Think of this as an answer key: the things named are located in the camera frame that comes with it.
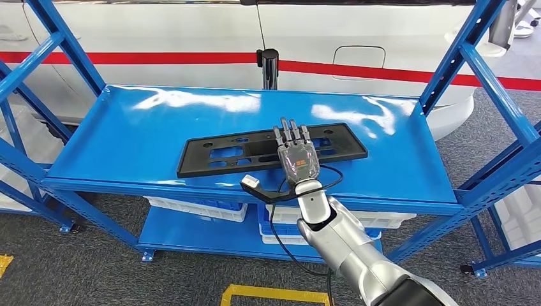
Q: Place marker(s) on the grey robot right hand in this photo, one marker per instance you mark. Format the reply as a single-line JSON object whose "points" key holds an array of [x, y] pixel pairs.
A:
{"points": [[298, 160]]}

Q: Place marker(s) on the black plastic panel part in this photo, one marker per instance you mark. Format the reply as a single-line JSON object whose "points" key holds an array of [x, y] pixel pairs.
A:
{"points": [[194, 162]]}

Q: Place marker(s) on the blue plastic crate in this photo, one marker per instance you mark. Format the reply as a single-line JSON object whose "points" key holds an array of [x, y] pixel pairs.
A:
{"points": [[274, 230], [219, 205]]}

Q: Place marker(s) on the red barrier belt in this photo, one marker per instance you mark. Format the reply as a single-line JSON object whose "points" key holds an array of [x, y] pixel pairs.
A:
{"points": [[127, 58], [380, 72]]}

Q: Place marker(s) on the white car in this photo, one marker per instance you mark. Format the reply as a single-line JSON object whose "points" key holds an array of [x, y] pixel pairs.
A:
{"points": [[169, 25]]}

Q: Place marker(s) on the grey pole white base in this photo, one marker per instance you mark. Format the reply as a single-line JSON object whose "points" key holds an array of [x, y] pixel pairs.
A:
{"points": [[503, 21]]}

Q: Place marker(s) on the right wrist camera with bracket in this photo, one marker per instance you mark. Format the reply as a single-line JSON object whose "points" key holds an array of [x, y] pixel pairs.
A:
{"points": [[250, 181]]}

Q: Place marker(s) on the black barrier stanchion post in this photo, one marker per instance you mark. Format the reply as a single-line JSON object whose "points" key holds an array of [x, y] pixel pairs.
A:
{"points": [[268, 69]]}

